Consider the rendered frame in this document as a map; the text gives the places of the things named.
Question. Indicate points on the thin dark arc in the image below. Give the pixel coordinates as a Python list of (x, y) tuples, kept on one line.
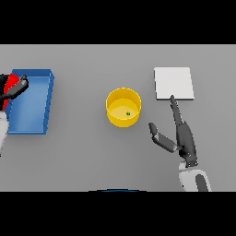
[(118, 190)]

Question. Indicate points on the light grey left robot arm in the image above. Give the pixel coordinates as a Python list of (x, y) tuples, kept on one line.
[(2, 130)]

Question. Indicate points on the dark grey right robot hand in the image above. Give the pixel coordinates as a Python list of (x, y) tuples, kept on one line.
[(185, 138)]

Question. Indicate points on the yellow bowl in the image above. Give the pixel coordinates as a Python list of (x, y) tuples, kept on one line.
[(123, 108)]

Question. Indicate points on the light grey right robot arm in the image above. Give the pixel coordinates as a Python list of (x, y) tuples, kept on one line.
[(191, 180)]

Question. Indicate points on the pale square measuring scale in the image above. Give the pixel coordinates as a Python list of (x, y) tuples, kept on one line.
[(174, 83)]

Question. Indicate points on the green nut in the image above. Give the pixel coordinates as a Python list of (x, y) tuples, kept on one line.
[(128, 113)]

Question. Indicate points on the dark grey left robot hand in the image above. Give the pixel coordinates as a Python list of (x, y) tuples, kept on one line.
[(14, 89)]

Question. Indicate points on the red beaker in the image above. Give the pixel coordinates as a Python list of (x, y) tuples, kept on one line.
[(9, 83)]

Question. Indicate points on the blue tray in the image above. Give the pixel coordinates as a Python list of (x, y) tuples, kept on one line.
[(29, 106)]

